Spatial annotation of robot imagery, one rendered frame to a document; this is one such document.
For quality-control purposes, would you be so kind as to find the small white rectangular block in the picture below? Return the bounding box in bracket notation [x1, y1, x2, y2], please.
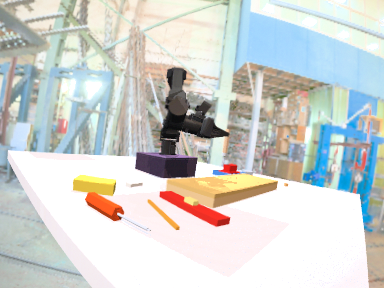
[242, 169, 253, 175]

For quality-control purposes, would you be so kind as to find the blue open tray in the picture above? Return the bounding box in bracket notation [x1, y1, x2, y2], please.
[212, 170, 246, 176]

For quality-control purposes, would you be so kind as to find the red flat bar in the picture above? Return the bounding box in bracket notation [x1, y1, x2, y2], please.
[160, 191, 230, 227]

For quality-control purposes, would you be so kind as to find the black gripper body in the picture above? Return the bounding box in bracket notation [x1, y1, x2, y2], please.
[182, 115, 215, 139]

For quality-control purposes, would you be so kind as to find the red rectangular block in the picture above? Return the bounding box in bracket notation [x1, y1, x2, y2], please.
[219, 164, 240, 174]

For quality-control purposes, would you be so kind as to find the orange thin rod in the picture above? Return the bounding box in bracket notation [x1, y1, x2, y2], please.
[148, 200, 180, 230]

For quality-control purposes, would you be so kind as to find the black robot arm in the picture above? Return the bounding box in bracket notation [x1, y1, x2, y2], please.
[158, 67, 212, 155]

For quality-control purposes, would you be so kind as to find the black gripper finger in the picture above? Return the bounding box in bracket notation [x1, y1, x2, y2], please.
[210, 122, 230, 138]

